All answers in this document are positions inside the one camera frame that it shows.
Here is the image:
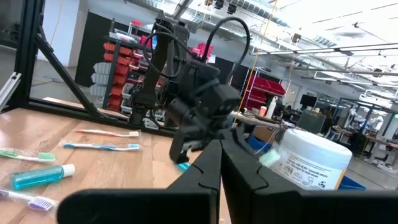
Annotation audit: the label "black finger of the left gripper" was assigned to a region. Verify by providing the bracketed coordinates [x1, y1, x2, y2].
[169, 130, 203, 165]
[226, 123, 258, 156]

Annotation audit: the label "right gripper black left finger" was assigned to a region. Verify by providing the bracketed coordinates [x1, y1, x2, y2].
[57, 139, 222, 224]

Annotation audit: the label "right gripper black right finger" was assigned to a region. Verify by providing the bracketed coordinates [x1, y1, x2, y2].
[221, 139, 398, 224]

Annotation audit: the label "green toothbrush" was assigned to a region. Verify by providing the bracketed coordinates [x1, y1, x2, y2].
[0, 147, 57, 163]
[258, 147, 282, 169]

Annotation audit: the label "orange toothbrush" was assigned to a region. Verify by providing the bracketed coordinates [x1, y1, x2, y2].
[74, 128, 141, 139]

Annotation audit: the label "blue toothbrush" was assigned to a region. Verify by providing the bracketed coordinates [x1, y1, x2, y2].
[60, 141, 142, 152]

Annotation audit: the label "purple toothbrush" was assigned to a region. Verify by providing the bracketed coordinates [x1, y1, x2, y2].
[0, 187, 60, 212]

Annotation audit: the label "white spray bottle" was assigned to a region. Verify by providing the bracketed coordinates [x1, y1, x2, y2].
[266, 95, 279, 119]

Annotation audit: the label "red bin rack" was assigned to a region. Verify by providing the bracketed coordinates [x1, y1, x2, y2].
[241, 67, 292, 111]

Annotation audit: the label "white wipes canister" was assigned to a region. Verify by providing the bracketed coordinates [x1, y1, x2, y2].
[270, 128, 354, 191]

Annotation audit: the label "grey equipment box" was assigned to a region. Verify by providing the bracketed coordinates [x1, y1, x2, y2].
[297, 109, 327, 134]

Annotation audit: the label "pink red crates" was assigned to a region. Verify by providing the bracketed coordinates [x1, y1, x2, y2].
[189, 42, 215, 62]

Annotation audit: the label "black computer monitor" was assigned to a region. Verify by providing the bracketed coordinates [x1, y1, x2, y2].
[300, 93, 318, 110]

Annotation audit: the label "red parts bin shelf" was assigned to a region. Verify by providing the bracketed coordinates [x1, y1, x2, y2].
[102, 35, 165, 114]

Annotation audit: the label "white parts bin stack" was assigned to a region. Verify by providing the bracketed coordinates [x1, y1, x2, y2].
[89, 61, 113, 98]

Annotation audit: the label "black partition panel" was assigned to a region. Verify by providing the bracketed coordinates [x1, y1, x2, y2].
[74, 11, 131, 88]

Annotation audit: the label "silver aluminium extrusion bar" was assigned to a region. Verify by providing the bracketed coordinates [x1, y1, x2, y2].
[0, 72, 22, 111]

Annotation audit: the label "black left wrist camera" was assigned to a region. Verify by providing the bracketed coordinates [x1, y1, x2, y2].
[206, 83, 243, 121]

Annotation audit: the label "yellow hanging cable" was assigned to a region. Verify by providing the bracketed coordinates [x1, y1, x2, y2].
[231, 0, 279, 127]

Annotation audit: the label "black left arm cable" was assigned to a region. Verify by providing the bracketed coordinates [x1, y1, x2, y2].
[142, 30, 190, 79]

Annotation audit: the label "black left camera cable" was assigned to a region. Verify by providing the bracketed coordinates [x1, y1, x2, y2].
[200, 16, 252, 85]

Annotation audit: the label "black aluminium table frame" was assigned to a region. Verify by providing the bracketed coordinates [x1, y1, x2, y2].
[8, 0, 178, 138]

